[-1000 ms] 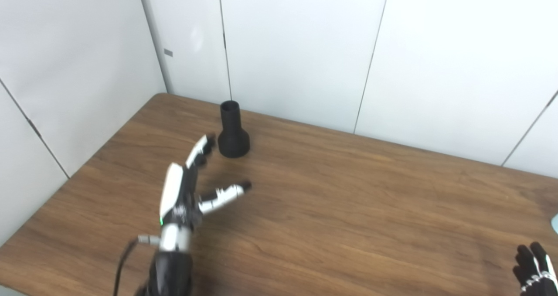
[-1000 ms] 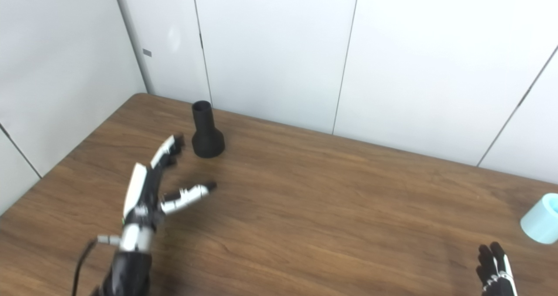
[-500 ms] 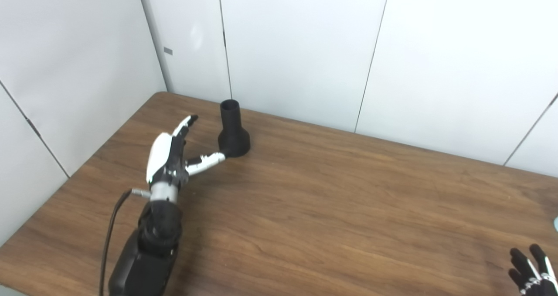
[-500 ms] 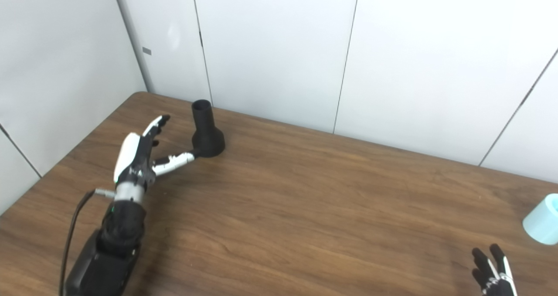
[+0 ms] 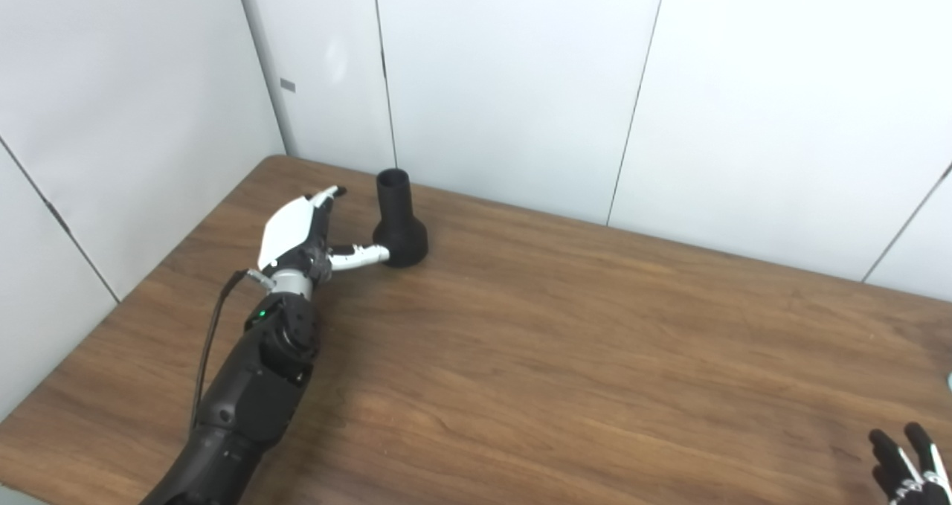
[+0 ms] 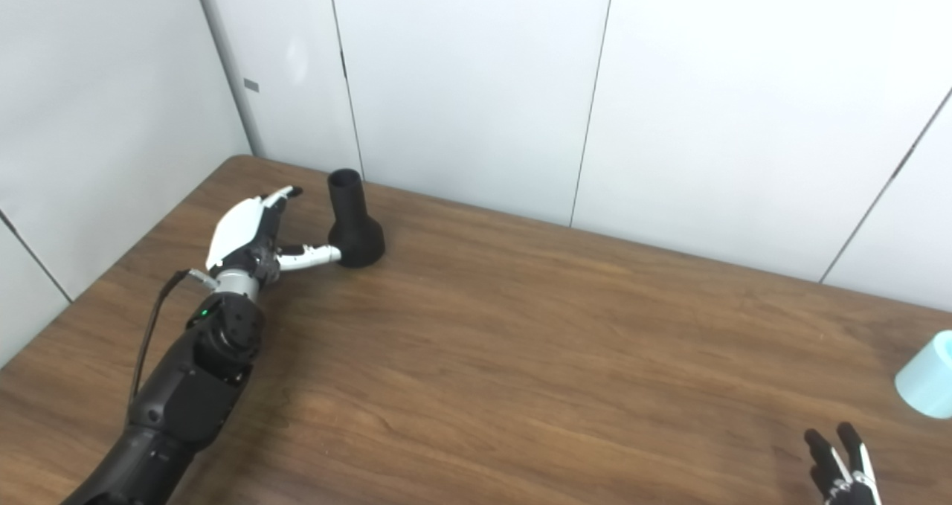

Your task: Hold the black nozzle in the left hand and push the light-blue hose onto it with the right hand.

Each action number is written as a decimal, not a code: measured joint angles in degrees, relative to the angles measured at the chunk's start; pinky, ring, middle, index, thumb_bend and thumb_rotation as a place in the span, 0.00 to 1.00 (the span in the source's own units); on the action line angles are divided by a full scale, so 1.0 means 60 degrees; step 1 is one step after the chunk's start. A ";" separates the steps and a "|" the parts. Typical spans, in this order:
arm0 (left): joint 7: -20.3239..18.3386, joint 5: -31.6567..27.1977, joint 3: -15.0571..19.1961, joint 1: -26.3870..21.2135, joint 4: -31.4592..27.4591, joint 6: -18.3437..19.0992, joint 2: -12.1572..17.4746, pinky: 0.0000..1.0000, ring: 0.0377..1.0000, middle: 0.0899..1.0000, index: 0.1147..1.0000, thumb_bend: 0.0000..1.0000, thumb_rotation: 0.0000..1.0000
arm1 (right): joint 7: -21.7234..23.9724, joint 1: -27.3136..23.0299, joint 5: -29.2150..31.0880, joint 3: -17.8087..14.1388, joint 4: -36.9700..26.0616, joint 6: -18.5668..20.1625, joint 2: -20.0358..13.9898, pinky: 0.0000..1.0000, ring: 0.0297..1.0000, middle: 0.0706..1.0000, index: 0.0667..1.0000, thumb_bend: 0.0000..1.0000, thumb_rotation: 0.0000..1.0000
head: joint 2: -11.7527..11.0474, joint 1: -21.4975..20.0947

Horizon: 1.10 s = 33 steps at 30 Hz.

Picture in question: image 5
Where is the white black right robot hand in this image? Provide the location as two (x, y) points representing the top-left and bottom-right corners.
(869, 422), (952, 505)

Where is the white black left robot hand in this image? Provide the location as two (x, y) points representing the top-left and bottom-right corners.
(257, 185), (391, 279)

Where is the black funnel-shaped nozzle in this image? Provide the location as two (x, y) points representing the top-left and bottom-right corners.
(372, 168), (429, 268)

